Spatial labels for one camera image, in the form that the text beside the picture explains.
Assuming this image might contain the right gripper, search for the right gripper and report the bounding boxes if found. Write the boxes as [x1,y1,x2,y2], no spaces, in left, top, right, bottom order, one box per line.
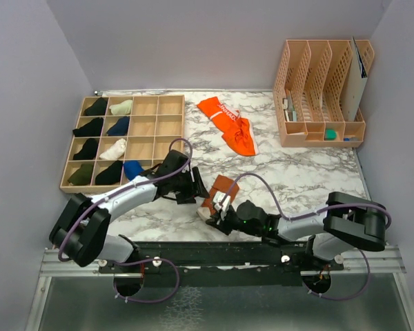
[207,204,262,236]

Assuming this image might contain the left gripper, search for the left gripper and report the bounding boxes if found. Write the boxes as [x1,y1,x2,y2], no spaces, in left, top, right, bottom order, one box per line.
[171,167,210,205]

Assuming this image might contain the rust brown underwear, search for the rust brown underwear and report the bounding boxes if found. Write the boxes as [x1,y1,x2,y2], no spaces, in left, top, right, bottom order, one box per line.
[197,175,233,221]

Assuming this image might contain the bright orange underwear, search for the bright orange underwear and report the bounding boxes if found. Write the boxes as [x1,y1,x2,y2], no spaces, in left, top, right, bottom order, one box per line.
[197,97,259,157]

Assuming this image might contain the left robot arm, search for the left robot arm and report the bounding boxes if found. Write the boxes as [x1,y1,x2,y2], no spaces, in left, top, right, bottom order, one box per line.
[49,150,209,272]

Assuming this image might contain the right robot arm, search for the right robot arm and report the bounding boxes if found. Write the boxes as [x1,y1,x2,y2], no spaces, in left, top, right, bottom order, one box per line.
[206,192,391,270]

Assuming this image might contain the blue rolled underwear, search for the blue rolled underwear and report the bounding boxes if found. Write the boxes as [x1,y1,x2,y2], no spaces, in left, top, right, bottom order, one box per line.
[124,160,144,181]

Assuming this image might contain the black rolled underwear bottom row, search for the black rolled underwear bottom row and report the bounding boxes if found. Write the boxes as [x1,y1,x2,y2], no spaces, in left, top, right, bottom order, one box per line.
[95,161,123,185]

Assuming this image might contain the white rolled underwear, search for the white rolled underwear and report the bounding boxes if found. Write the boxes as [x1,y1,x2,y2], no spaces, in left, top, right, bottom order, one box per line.
[98,138,127,161]

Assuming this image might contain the navy rolled underwear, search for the navy rolled underwear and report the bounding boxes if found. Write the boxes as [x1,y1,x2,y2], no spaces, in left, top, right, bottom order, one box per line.
[106,117,130,137]

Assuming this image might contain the light green rolled underwear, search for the light green rolled underwear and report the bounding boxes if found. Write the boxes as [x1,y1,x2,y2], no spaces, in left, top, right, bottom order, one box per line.
[109,99,133,116]

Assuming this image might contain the dark green rolled underwear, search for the dark green rolled underwear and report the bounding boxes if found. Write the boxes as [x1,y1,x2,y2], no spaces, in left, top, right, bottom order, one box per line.
[67,163,94,186]

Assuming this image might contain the black rolled underwear third row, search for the black rolled underwear third row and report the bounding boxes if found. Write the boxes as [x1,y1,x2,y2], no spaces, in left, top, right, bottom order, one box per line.
[70,138,99,161]

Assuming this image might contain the black rolled underwear second row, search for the black rolled underwear second row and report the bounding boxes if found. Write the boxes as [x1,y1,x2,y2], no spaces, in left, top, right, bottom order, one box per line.
[72,117,104,137]

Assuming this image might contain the black rolled underwear top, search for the black rolled underwear top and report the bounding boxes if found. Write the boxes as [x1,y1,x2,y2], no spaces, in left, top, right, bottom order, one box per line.
[83,97,108,117]

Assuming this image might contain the wooden compartment organizer tray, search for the wooden compartment organizer tray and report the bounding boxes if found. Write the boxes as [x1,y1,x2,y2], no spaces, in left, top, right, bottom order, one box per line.
[59,95,185,194]

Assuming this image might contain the green object in rack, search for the green object in rack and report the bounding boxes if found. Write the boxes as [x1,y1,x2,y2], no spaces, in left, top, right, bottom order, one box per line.
[324,129,337,141]

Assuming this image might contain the pink plastic file rack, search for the pink plastic file rack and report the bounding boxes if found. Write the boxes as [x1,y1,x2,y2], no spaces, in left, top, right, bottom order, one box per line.
[273,39,375,148]

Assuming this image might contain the white board in rack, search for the white board in rack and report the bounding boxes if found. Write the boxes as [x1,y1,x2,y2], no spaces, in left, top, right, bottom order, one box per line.
[340,37,368,121]

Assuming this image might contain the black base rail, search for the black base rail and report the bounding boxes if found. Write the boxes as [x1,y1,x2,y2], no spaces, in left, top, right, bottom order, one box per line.
[99,241,343,288]

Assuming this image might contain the aluminium extrusion rail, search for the aluminium extrusion rail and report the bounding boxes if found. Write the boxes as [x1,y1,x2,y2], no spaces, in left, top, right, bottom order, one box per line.
[39,245,406,277]

